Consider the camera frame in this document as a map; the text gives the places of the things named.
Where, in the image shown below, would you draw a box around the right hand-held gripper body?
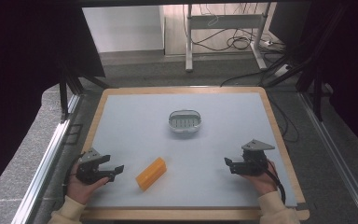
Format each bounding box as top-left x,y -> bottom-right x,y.
230,138 -> 276,176

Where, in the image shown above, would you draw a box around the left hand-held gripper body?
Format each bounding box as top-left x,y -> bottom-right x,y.
75,147 -> 117,186

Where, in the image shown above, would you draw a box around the grey oval soap dish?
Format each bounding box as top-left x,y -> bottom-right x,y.
168,109 -> 202,134

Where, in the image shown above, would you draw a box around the person's left hand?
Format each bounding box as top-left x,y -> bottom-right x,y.
66,155 -> 110,205

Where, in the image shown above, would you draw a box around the person's right hand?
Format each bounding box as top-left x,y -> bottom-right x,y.
241,159 -> 279,197

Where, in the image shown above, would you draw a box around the black metal stand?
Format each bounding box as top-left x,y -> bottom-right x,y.
55,60 -> 110,124
262,6 -> 349,122

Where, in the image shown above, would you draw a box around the white power strip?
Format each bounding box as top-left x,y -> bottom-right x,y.
273,63 -> 292,78

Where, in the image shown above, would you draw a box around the black curtain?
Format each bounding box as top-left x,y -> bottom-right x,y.
268,0 -> 358,162
0,0 -> 106,203

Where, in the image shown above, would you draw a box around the white cabinet panel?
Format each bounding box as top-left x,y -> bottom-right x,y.
82,5 -> 166,54

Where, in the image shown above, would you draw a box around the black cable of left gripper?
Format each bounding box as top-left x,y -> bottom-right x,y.
62,151 -> 86,200

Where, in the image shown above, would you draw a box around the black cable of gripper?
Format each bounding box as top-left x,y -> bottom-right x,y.
62,151 -> 86,200
251,157 -> 287,205

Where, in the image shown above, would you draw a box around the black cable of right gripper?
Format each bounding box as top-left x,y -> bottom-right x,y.
251,157 -> 287,205

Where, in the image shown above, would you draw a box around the aluminium rail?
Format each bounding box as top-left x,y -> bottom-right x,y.
10,92 -> 82,224
298,91 -> 358,224

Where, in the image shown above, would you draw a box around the black floor cables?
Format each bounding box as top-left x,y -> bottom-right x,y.
183,3 -> 300,144

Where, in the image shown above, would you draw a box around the white metal desk frame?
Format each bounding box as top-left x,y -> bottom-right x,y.
185,3 -> 273,73

